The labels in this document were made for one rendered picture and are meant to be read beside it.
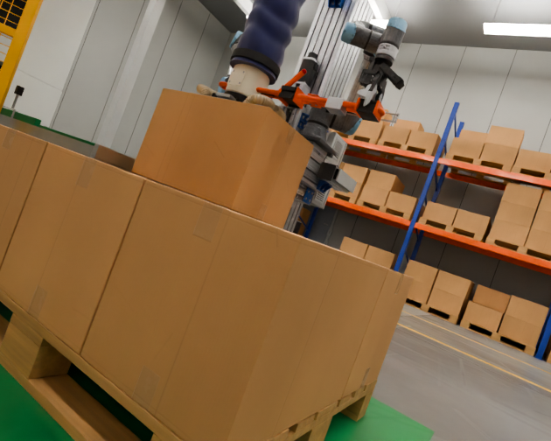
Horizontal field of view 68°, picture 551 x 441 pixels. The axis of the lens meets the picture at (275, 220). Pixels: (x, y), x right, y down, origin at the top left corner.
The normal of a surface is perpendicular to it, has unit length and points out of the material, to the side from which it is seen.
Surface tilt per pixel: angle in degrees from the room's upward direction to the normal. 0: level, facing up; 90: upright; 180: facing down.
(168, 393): 90
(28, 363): 90
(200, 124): 90
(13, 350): 90
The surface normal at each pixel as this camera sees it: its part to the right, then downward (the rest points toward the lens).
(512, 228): -0.47, -0.18
